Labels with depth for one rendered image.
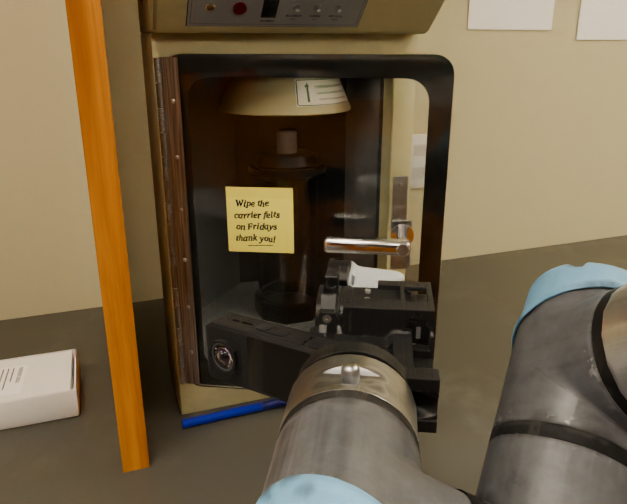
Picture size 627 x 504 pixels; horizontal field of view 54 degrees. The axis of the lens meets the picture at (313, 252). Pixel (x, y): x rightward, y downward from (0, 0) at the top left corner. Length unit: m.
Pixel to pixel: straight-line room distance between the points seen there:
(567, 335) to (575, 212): 1.30
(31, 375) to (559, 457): 0.73
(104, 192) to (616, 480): 0.49
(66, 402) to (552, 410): 0.66
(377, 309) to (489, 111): 1.03
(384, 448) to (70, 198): 0.95
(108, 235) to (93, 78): 0.15
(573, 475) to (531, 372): 0.06
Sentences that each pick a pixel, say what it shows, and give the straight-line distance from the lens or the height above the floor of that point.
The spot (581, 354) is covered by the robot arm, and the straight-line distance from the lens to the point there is 0.32.
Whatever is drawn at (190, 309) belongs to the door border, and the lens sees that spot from 0.75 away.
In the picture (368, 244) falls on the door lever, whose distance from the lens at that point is 0.63.
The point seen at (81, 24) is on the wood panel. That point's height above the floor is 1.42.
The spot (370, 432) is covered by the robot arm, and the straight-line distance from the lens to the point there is 0.29.
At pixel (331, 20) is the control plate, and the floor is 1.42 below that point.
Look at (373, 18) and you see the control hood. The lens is 0.73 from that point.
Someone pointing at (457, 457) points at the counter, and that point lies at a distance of 0.78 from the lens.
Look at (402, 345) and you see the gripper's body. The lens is 0.40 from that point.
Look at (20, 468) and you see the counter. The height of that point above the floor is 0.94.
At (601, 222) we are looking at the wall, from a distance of 1.70.
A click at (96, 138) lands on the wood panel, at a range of 0.62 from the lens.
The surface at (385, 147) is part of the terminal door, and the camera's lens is 0.66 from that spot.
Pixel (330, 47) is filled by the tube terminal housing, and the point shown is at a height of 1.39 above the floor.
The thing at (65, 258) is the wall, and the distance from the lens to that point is 1.20.
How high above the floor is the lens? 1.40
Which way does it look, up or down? 19 degrees down
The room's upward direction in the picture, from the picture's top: straight up
